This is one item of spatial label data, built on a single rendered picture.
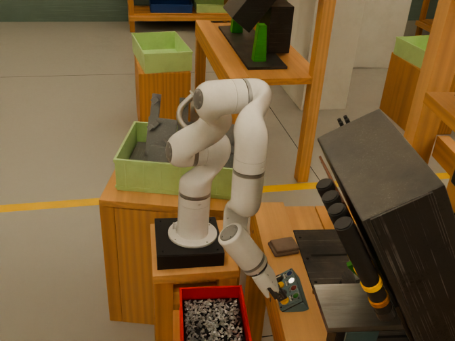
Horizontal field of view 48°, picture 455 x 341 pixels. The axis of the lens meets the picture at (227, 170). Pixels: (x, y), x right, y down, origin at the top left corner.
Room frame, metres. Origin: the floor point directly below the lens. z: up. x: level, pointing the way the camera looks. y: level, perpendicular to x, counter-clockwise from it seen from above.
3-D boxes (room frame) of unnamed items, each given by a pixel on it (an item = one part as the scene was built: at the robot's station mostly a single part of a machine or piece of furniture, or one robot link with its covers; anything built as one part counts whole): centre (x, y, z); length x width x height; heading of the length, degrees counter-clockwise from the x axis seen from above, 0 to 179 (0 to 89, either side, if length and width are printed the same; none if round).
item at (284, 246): (1.52, -0.23, 0.91); 0.10 x 0.08 x 0.03; 108
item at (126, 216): (2.18, 0.23, 0.39); 0.68 x 0.52 x 0.79; 87
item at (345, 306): (1.04, -0.47, 1.11); 0.39 x 0.16 x 0.03; 97
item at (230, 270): (1.57, 0.12, 0.83); 0.32 x 0.32 x 0.04; 11
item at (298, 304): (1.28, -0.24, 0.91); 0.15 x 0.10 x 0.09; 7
